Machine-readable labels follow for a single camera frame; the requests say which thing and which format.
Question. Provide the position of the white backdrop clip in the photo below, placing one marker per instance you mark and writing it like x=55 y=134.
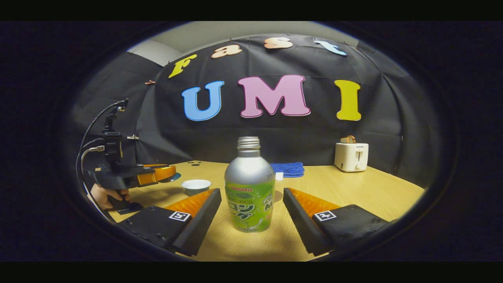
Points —
x=133 y=137

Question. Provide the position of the toast slice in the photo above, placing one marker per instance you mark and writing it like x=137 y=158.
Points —
x=348 y=139

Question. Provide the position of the black backdrop cloth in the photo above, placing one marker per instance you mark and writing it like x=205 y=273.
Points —
x=294 y=133

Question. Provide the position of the white teacup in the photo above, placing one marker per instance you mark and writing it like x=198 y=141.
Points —
x=195 y=185

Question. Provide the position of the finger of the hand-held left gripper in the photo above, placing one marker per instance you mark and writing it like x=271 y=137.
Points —
x=157 y=175

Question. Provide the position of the silver green water bottle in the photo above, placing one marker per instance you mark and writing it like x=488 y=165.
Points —
x=249 y=173

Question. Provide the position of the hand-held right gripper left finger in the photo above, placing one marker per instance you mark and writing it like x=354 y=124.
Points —
x=198 y=226

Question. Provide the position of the white toaster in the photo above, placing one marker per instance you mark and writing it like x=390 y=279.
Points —
x=350 y=157

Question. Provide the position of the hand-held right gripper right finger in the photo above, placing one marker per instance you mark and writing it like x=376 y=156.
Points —
x=300 y=224

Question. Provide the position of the blue folded towel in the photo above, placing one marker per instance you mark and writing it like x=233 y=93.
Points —
x=290 y=169

